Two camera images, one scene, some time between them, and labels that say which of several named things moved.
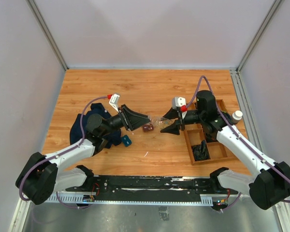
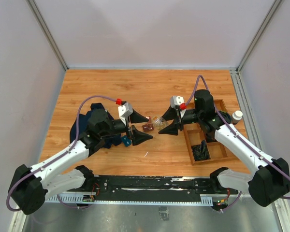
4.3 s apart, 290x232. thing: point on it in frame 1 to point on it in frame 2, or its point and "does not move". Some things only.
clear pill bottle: [162, 123] does not move
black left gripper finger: [134, 119] to [138, 137]
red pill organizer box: [148, 127] does not move
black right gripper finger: [171, 114] does not move
